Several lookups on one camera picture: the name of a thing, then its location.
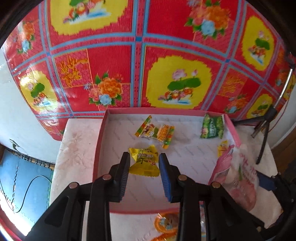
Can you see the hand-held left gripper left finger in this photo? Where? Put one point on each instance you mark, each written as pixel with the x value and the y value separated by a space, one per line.
pixel 122 177

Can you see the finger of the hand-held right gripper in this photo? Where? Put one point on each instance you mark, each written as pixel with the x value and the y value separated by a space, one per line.
pixel 266 182

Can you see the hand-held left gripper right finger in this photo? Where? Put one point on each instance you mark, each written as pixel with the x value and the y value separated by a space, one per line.
pixel 165 179

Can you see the pink snack packet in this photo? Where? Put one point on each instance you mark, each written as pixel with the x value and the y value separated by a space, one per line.
pixel 238 183

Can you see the pink cardboard box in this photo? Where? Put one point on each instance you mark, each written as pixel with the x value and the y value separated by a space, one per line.
pixel 185 148

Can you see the orange jelly cup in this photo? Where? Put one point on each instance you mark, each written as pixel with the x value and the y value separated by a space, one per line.
pixel 166 223

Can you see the small yellow snack packet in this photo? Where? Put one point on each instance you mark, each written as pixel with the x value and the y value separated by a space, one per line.
pixel 223 149

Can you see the rainbow striped snack packet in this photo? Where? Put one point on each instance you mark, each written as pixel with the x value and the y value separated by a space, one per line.
pixel 145 128

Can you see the green snack packet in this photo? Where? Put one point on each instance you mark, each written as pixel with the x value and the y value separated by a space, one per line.
pixel 211 128

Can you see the white floral tablecloth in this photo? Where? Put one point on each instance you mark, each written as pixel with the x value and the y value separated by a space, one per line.
pixel 76 150

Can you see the black tripod stand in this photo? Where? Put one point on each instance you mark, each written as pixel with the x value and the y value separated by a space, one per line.
pixel 270 114

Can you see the blue foam floor mat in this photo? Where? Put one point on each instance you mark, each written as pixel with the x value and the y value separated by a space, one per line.
pixel 23 185

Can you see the white wall outlet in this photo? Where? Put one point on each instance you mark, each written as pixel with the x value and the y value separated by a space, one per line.
pixel 13 144

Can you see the red floral wall cloth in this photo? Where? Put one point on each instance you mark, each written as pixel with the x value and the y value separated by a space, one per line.
pixel 115 58

